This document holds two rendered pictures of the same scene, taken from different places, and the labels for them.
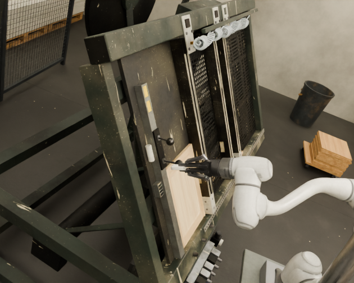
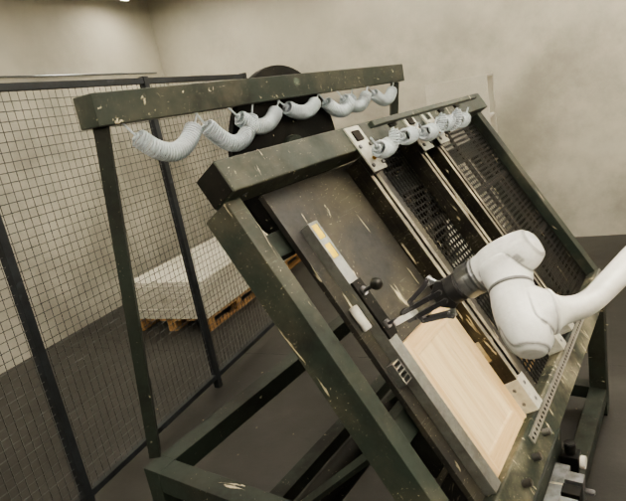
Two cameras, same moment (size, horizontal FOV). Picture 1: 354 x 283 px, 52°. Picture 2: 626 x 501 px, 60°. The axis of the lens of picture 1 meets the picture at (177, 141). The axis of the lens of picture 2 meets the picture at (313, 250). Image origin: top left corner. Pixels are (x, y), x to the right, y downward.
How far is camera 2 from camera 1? 0.52 m
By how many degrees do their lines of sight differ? 27
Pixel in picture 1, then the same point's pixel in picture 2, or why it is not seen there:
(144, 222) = (380, 421)
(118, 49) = (241, 175)
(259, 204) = (538, 302)
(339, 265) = not seen: outside the picture
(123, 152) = (301, 313)
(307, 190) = not seen: outside the picture
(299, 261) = not seen: outside the picture
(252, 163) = (498, 245)
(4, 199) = (206, 481)
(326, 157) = not seen: outside the picture
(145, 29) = (283, 149)
